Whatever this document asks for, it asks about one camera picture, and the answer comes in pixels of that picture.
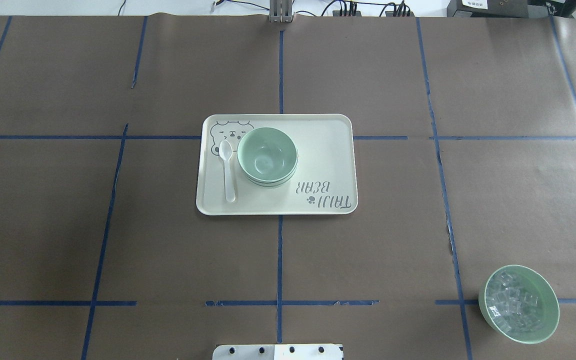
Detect grey metal bracket post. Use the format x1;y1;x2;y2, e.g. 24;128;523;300
269;0;295;24

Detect white plastic spoon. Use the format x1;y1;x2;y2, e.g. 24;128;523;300
218;139;236;203

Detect green bowl of ice cubes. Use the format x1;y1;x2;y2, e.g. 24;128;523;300
478;264;561;345

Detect light green bowl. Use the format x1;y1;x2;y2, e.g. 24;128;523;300
237;127;298;166

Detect black power cables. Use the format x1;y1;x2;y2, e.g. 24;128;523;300
320;0;415;18

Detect black device at table edge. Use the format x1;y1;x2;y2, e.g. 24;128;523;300
446;0;576;19

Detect white plate with black knobs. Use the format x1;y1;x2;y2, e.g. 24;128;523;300
212;343;345;360

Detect lower green bowl in stack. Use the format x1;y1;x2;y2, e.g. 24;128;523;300
240;159;298;188

